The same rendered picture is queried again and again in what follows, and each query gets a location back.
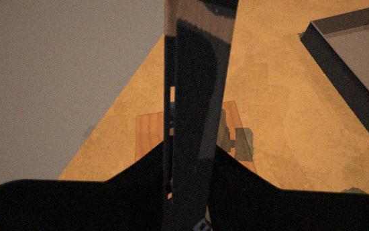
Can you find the wooden board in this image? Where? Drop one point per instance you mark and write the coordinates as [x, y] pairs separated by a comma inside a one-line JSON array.
[[231, 137]]

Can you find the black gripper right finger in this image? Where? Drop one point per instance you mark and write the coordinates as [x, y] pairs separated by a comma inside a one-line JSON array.
[[240, 200]]

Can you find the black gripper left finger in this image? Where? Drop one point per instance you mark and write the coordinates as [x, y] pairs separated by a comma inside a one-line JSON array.
[[130, 201]]

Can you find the dark grey rectangular tray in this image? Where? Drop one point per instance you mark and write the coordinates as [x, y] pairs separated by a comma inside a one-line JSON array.
[[340, 46]]

